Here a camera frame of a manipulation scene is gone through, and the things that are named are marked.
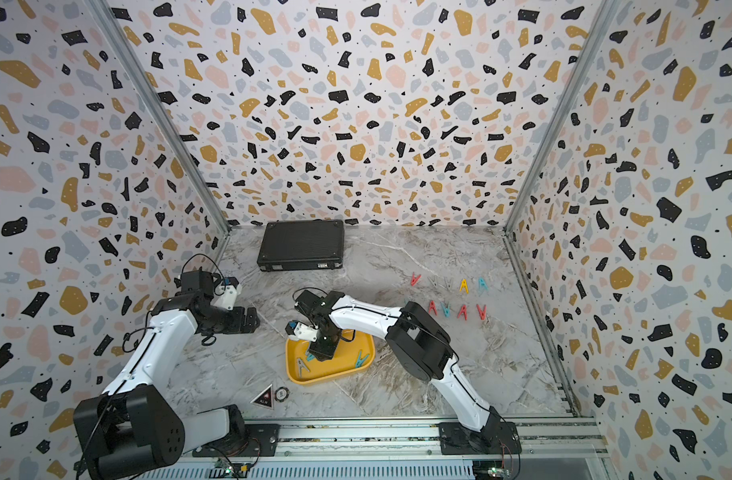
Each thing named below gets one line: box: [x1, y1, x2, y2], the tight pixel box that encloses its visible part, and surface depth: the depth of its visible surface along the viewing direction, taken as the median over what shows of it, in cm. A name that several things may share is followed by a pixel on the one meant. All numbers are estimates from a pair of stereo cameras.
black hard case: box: [257, 219, 345, 272], surface depth 111 cm
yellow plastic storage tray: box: [286, 329, 376, 386], surface depth 87 cm
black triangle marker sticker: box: [250, 383, 274, 410], surface depth 81 cm
